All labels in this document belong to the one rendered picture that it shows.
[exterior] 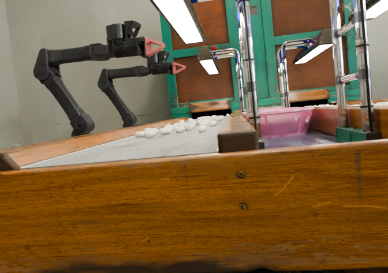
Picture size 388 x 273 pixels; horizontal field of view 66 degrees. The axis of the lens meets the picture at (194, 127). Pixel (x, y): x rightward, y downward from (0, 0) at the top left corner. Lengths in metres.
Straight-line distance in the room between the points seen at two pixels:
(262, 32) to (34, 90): 2.44
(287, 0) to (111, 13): 1.77
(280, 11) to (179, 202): 2.05
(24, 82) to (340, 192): 3.48
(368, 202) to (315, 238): 0.08
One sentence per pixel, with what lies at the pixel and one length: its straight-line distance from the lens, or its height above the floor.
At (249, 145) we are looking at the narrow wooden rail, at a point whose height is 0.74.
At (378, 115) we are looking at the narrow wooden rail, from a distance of 0.74.
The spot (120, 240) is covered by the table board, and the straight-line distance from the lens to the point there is 0.45.
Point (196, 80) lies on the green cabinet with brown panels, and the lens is 2.25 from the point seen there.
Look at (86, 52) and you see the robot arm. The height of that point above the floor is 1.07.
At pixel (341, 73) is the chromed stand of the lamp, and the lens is 0.88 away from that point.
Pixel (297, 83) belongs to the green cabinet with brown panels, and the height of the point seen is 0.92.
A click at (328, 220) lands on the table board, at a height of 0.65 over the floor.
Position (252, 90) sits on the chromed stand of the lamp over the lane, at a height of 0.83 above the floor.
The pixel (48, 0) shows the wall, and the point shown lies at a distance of 3.68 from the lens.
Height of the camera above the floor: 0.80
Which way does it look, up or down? 3 degrees down
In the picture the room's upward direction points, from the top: 6 degrees counter-clockwise
